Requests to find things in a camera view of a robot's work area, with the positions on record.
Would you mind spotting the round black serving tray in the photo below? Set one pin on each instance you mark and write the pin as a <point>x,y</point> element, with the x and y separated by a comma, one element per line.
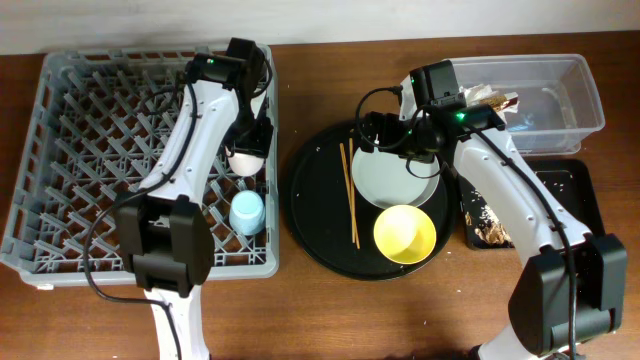
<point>316,207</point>

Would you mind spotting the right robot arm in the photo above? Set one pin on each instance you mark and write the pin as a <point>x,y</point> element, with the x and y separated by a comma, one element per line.
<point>572,286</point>

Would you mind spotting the grey round plate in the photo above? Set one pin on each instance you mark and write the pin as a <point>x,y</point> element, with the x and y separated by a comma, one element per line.
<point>382,179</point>

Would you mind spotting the white napkin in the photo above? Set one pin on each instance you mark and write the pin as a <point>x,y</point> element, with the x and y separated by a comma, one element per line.
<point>475,93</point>

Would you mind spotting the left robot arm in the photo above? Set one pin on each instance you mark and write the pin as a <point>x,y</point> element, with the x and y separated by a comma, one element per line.
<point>164,237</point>

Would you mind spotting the blue plastic cup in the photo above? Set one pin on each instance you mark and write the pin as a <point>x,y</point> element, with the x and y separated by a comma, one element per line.
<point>247,213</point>

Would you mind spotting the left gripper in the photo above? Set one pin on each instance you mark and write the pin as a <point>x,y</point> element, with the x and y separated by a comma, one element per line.
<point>259,141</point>

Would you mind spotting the yellow bowl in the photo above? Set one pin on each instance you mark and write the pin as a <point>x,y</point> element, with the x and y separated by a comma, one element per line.
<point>404,234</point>

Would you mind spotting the food scraps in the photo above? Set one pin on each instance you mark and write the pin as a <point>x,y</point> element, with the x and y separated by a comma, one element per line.
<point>484,230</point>

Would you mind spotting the clear plastic storage bin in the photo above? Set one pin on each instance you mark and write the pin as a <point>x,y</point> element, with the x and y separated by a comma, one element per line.
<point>559,103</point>

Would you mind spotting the gold snack wrapper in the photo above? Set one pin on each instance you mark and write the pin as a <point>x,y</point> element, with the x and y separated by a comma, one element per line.
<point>501,102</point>

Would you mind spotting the black rectangular tray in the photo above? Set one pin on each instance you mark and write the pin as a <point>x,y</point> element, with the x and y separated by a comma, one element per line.
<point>568,180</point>

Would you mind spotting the grey plastic dishwasher rack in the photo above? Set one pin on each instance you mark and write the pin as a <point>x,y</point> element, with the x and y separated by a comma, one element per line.
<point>99,124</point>

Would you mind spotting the pink plastic cup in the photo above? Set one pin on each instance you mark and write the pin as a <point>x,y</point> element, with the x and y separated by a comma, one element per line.
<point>244,165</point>

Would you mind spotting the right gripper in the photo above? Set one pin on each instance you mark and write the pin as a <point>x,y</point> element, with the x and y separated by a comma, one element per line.
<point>373,126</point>

